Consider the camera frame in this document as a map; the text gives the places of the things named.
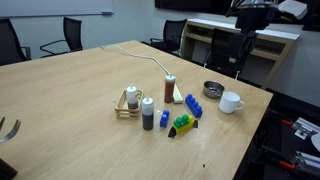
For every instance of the brown sauce bottle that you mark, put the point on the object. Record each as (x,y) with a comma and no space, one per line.
(169,88)

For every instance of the front dark sauce bottle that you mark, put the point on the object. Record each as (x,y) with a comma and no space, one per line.
(148,113)

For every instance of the sauce bottle in box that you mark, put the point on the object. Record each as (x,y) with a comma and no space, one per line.
(132,100)

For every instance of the small wooden crate box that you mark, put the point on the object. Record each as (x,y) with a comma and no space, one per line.
(122,110)

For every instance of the beige power strip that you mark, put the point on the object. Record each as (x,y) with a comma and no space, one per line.
(177,97)

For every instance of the small blue toy block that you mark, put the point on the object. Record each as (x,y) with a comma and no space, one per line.
(164,118)

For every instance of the long blue toy block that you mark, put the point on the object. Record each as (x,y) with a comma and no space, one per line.
(194,106)

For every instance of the yellow green toy block rocket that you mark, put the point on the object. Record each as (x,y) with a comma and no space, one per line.
(181,124)

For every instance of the steel bowl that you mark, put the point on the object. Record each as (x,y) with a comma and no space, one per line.
(213,89)

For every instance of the white ceramic mug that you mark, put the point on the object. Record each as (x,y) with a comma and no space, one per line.
(230,102)

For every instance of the wooden sideboard shelf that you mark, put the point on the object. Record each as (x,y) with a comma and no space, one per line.
(270,44)

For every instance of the whiteboard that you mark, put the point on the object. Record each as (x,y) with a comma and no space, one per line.
(34,8)

